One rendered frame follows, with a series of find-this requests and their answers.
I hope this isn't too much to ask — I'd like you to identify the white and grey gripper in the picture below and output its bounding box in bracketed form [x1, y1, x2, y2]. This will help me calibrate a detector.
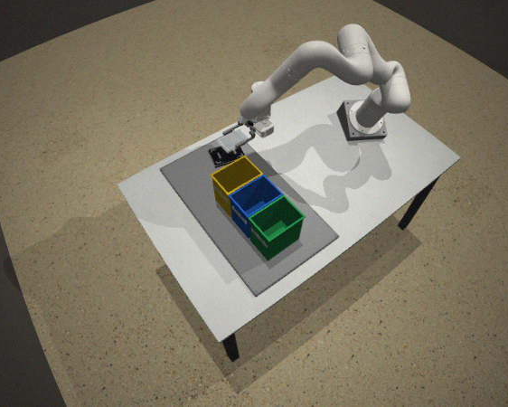
[222, 118, 274, 148]

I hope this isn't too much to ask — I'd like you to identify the blue bin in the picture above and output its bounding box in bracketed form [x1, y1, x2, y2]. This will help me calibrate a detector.
[228, 175, 284, 238]

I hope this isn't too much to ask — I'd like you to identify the yellow recycle bin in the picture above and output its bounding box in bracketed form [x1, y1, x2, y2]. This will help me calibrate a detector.
[210, 156, 263, 217]

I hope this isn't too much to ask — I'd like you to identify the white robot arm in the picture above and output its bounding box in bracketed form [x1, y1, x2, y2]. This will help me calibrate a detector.
[239, 24, 411, 135]

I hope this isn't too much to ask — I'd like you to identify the green bin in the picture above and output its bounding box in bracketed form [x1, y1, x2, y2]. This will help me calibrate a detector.
[248, 195, 306, 260]

